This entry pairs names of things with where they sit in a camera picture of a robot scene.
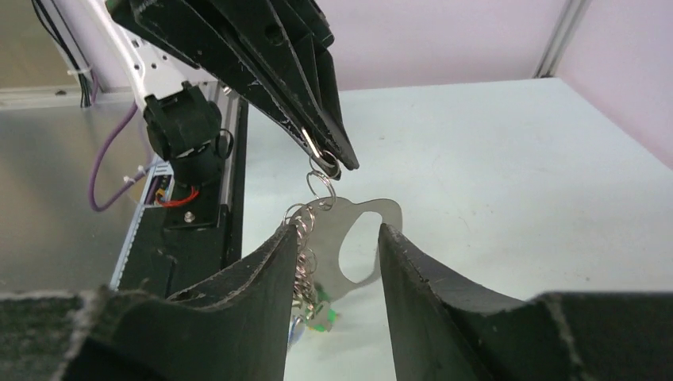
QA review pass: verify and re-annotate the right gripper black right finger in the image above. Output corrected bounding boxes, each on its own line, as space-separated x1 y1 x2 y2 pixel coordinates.
378 224 672 380

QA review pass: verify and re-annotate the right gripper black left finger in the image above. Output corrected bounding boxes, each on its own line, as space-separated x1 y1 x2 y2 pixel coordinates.
1 226 297 380

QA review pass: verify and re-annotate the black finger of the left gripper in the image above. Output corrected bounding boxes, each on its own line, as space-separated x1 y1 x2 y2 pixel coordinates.
105 0 343 181
212 1 360 171

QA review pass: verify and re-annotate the green key tag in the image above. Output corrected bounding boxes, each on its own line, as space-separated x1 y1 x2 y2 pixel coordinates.
309 288 337 333

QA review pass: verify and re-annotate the blue key tag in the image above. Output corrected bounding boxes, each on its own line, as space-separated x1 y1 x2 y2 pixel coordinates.
287 316 306 350

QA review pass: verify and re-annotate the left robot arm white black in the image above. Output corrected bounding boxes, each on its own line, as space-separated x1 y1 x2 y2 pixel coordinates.
83 0 360 186

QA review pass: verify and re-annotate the left controller board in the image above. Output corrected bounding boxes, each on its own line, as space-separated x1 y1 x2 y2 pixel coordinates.
141 163 175 207

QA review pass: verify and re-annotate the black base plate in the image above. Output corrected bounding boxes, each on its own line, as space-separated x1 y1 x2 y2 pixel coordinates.
118 96 248 298

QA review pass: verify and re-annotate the black cable bundle background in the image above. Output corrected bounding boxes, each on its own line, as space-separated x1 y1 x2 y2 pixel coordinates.
30 0 100 109

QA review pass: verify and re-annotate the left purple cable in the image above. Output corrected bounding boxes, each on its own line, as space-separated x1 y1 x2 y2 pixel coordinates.
88 102 159 214

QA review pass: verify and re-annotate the left aluminium frame post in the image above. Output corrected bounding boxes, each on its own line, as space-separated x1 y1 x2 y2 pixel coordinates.
533 0 592 79

